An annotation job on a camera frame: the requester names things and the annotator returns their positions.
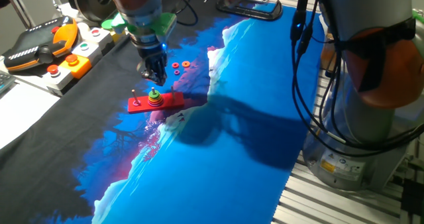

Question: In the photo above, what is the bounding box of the red button white box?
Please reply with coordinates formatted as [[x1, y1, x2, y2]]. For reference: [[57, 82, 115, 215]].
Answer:
[[82, 27, 113, 51], [42, 64, 74, 95]]

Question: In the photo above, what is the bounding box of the white sheet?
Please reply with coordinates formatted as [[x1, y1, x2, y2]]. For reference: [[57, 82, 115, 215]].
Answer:
[[0, 81, 60, 150]]

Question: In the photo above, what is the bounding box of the black stand base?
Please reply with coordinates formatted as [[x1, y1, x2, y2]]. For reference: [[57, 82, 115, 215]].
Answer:
[[215, 0, 284, 22]]

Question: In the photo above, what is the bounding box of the grey metal frame leg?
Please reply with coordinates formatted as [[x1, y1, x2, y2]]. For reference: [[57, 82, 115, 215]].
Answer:
[[3, 0, 36, 29]]

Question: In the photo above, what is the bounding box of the black filament spool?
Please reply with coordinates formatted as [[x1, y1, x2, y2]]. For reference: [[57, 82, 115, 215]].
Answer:
[[66, 0, 117, 23]]

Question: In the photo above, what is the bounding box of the orange button yellow box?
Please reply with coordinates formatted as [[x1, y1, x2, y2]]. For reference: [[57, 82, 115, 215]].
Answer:
[[58, 54, 93, 80]]

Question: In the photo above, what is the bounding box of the blue landscape print cloth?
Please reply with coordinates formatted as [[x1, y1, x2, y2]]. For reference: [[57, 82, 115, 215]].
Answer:
[[0, 0, 325, 224]]

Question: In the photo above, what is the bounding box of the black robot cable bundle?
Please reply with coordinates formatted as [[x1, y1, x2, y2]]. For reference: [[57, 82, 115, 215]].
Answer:
[[162, 0, 424, 158]]

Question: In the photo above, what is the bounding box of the green button white box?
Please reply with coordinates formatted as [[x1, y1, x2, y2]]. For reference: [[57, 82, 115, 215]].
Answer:
[[72, 40, 103, 66]]

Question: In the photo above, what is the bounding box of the black keyboard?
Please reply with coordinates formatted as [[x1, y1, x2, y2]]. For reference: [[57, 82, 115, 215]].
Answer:
[[0, 70, 17, 95]]

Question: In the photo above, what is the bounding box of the green printed wrist mount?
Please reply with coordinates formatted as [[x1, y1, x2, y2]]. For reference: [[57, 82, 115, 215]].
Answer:
[[111, 11, 178, 36]]

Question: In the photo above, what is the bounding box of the green button yellow box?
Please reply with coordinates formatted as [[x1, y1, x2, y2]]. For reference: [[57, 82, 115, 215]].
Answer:
[[101, 18, 127, 42]]

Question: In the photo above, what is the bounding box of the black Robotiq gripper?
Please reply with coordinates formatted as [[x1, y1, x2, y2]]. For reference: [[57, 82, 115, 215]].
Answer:
[[136, 44, 168, 87]]

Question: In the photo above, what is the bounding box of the red Hanoi base with pegs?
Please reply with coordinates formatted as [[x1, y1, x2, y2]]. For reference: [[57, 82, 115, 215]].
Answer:
[[127, 85, 186, 115]]

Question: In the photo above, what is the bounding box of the orange black teach pendant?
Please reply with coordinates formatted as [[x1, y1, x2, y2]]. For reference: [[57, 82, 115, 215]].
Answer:
[[2, 15, 80, 73]]

